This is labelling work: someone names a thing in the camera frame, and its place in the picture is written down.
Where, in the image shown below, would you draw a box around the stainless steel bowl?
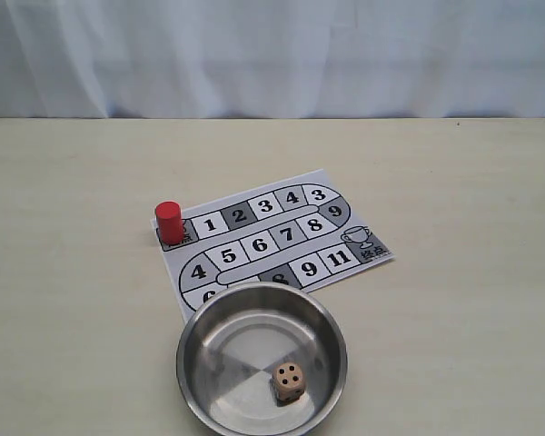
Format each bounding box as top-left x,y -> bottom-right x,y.
175,282 -> 348,435

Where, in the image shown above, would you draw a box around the white backdrop curtain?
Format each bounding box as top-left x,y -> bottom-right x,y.
0,1 -> 545,118

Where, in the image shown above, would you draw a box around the wooden die black pips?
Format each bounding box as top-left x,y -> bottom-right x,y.
272,362 -> 306,402

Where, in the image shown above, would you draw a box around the printed paper game board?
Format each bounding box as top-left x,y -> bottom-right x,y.
160,169 -> 394,321

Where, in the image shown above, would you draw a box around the red cylinder game piece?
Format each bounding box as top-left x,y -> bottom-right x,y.
154,201 -> 184,245

